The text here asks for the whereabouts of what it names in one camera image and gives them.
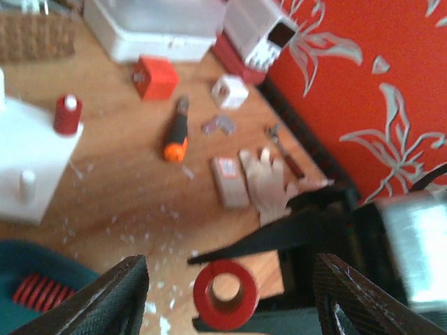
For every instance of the small red spring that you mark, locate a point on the small red spring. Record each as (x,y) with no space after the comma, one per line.
(40,293)

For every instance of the white peg base plate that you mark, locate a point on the white peg base plate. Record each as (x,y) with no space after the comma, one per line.
(33,159)

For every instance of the white work glove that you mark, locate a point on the white work glove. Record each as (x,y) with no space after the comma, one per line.
(267,188)

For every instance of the orange black screwdriver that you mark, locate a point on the orange black screwdriver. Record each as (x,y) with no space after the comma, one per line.
(176,140)

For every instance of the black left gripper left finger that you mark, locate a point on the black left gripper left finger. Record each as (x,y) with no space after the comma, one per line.
(113,304)

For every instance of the orange cube power socket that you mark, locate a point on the orange cube power socket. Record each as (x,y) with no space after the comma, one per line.
(154,78)

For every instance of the aluminium L bracket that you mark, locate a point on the aluminium L bracket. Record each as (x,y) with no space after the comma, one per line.
(220,122)

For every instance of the translucent box with warning label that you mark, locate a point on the translucent box with warning label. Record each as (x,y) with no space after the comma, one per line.
(230,184)

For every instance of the teal plastic tray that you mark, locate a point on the teal plastic tray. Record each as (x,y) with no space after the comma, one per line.
(21,258)

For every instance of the wicker basket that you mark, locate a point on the wicker basket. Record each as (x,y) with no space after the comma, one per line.
(35,37)

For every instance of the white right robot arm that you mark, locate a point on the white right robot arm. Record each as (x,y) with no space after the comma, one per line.
(398,243)

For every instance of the large red spring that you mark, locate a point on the large red spring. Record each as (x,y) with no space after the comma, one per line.
(225,295)
(67,115)

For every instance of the white cube power socket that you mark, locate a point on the white cube power socket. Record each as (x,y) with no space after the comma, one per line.
(229,92)

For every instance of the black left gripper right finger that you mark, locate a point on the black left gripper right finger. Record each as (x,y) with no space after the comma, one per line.
(349,303)

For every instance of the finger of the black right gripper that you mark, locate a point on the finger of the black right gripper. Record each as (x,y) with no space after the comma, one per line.
(321,231)

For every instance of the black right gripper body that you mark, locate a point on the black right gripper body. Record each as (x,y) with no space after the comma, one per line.
(366,248)

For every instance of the white plastic storage box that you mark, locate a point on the white plastic storage box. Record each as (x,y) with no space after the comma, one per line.
(181,31)

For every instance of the white bench power supply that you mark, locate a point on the white bench power supply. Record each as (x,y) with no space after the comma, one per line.
(259,31)

